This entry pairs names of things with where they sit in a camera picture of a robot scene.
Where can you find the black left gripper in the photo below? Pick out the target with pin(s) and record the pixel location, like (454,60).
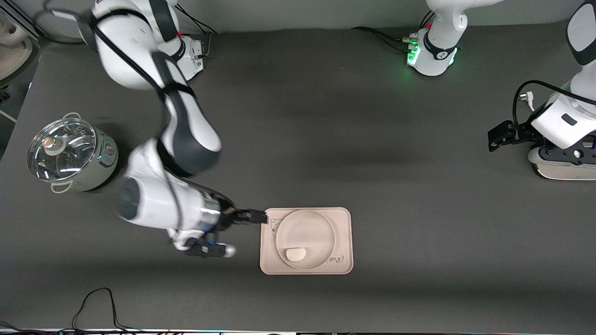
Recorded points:
(520,132)

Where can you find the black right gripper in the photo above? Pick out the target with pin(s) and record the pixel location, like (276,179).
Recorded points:
(228,217)

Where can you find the round beige plate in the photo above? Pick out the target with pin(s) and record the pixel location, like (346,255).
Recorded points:
(307,232)

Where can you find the white steamed bun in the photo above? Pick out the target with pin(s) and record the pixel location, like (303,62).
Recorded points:
(295,254)

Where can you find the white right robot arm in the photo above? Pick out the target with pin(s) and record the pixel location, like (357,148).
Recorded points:
(186,125)

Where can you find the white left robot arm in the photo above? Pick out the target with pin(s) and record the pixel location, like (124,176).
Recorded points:
(437,51)

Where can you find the beige rectangular rabbit tray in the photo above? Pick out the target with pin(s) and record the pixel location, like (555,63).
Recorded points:
(344,223)

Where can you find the white toaster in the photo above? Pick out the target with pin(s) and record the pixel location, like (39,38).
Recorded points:
(563,172)

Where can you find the pale green electric pot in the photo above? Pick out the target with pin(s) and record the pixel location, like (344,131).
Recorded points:
(100,163)

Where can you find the glass pot lid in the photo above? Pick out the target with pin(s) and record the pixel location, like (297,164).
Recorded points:
(65,160)

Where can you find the beige round background object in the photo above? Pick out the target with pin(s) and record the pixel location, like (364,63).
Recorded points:
(11,51)

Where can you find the aluminium frame rail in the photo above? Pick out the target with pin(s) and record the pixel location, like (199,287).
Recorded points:
(28,25)

